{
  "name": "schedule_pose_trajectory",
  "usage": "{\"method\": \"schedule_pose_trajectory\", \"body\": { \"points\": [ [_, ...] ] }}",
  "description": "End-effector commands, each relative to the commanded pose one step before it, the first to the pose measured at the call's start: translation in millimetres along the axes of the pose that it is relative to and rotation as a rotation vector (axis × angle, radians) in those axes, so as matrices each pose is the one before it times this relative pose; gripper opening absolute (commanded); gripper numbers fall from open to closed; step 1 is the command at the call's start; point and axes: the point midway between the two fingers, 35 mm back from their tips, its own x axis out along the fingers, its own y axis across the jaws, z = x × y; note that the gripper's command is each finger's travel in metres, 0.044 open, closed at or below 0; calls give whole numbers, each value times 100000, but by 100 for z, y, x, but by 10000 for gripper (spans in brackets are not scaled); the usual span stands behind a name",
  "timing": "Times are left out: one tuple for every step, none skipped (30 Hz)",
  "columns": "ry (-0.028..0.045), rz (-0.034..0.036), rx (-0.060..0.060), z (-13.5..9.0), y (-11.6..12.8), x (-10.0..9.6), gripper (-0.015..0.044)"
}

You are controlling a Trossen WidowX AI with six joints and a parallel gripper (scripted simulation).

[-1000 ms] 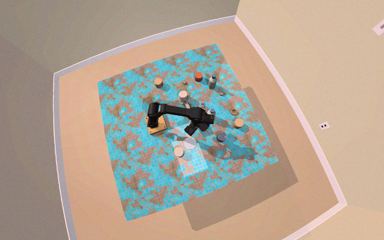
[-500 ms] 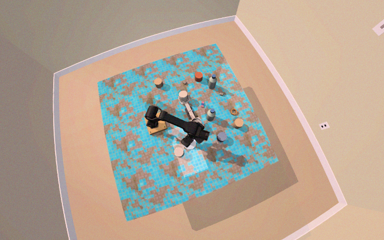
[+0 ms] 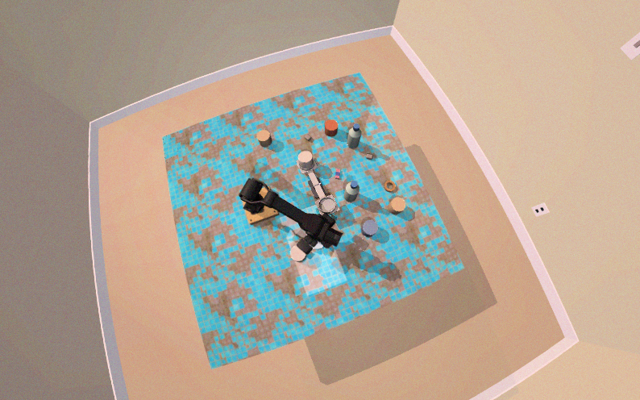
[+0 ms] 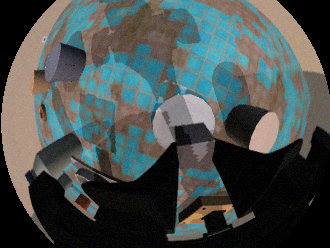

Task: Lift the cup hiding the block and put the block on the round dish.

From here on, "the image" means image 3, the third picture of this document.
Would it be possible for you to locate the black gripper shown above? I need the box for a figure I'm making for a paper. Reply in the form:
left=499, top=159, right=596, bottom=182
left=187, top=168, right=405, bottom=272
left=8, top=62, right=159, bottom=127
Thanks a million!
left=297, top=213, right=335, bottom=254

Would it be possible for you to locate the dark grey bottle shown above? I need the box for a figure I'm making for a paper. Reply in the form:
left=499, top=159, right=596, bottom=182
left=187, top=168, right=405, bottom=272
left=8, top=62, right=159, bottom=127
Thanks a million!
left=347, top=123, right=362, bottom=149
left=344, top=181, right=359, bottom=202

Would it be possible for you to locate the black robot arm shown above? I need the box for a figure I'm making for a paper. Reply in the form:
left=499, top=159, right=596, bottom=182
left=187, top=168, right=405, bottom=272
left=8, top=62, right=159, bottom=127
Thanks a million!
left=239, top=178, right=343, bottom=248

